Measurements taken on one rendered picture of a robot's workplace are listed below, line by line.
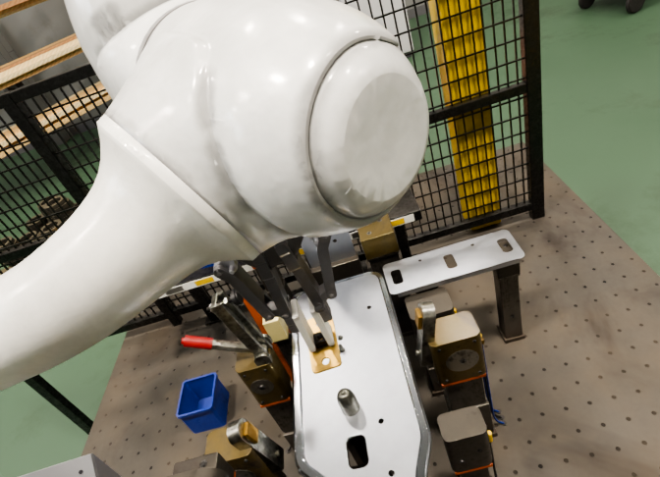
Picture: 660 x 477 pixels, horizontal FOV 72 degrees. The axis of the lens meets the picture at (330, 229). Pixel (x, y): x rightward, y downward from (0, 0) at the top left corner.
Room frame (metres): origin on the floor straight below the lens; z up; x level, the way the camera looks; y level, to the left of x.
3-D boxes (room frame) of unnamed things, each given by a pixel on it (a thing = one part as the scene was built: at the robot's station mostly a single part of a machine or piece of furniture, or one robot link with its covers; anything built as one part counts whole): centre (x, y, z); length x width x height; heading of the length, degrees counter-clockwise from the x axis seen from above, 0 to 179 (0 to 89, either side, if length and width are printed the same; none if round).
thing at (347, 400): (0.46, 0.08, 1.02); 0.03 x 0.03 x 0.07
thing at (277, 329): (0.68, 0.18, 0.88); 0.04 x 0.04 x 0.37; 83
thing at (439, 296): (0.64, -0.15, 0.84); 0.12 x 0.07 x 0.28; 83
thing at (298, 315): (0.39, 0.07, 1.30); 0.03 x 0.01 x 0.07; 176
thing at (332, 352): (0.39, 0.06, 1.26); 0.08 x 0.04 x 0.01; 176
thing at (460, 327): (0.51, -0.15, 0.87); 0.12 x 0.07 x 0.35; 83
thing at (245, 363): (0.61, 0.24, 0.87); 0.10 x 0.07 x 0.35; 83
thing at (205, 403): (0.80, 0.48, 0.75); 0.11 x 0.10 x 0.09; 173
